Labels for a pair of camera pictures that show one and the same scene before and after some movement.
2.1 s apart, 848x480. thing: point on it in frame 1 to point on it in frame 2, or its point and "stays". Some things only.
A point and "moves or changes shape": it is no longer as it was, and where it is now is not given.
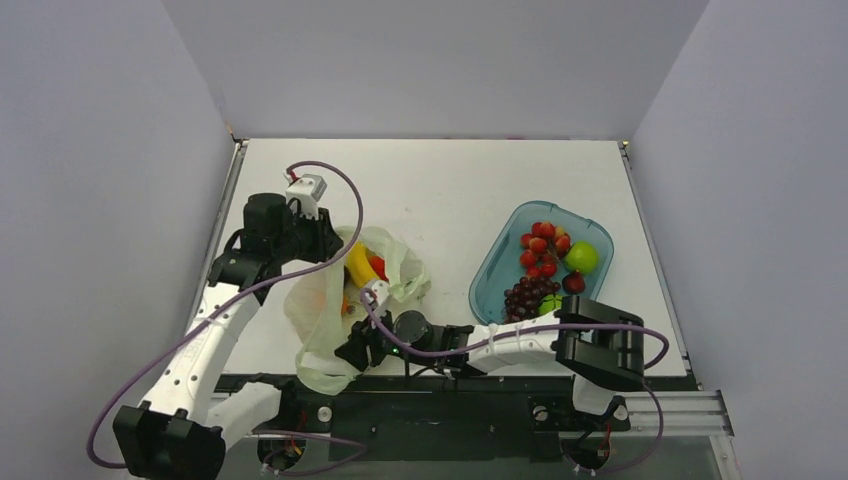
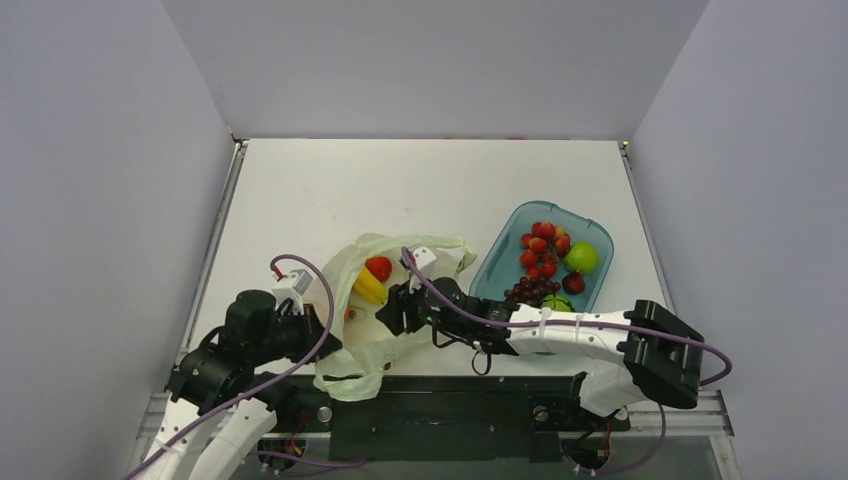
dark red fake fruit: (573, 283) stays
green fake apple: (582, 256) stays
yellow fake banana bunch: (359, 265) moves or changes shape
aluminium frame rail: (690, 413) stays
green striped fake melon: (550, 303) stays
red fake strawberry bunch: (542, 247) stays
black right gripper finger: (354, 351) to (404, 311)
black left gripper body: (305, 238) to (293, 335)
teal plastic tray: (503, 267) stays
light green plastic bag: (317, 319) moves or changes shape
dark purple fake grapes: (521, 301) stays
